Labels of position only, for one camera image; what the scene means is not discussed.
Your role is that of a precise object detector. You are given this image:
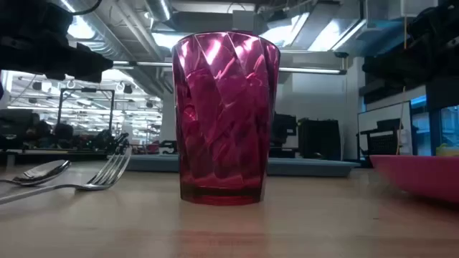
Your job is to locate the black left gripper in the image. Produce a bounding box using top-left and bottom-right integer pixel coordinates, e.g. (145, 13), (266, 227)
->
(0, 0), (114, 84)

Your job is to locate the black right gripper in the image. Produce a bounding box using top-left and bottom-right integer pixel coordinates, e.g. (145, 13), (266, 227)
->
(361, 4), (459, 85)

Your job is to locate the fork with orange handle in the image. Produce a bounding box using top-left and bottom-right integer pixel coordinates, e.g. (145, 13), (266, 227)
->
(0, 146), (133, 206)

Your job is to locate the pink plastic plate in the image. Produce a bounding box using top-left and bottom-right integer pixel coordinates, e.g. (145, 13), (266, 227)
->
(369, 154), (459, 204)

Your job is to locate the spoon with orange handle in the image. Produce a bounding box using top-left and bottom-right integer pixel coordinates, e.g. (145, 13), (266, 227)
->
(0, 159), (72, 187)

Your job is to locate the red faceted plastic cup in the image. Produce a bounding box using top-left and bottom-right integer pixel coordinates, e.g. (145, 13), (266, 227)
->
(171, 31), (281, 206)

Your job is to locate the blue plastic tray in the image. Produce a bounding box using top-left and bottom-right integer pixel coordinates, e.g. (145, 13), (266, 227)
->
(125, 154), (361, 178)

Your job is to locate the black perforated cart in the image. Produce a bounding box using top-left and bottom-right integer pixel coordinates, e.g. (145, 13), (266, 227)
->
(356, 118), (404, 163)

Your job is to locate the large black monitor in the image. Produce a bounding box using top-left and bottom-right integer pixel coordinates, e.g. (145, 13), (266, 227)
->
(0, 108), (36, 150)

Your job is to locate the black cabinet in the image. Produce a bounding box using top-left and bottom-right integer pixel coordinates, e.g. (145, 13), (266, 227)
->
(298, 118), (342, 161)

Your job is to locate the yellow container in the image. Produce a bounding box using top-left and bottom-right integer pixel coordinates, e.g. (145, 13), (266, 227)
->
(435, 143), (459, 157)

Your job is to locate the black monitor on desk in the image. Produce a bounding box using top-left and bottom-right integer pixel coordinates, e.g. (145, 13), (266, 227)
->
(271, 113), (298, 148)

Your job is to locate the grey ceiling box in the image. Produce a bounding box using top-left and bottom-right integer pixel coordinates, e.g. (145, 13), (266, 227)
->
(232, 9), (256, 33)

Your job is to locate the black metal frame rig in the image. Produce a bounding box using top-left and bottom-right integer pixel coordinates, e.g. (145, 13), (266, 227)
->
(57, 87), (116, 134)

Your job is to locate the whiteboard with black frame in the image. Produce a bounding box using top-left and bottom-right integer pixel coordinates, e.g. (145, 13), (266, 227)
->
(357, 101), (414, 157)

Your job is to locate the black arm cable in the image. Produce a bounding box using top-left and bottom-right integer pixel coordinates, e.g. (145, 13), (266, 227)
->
(73, 0), (103, 16)

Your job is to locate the silver round ventilation duct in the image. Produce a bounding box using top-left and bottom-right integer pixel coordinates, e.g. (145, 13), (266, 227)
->
(143, 0), (174, 23)

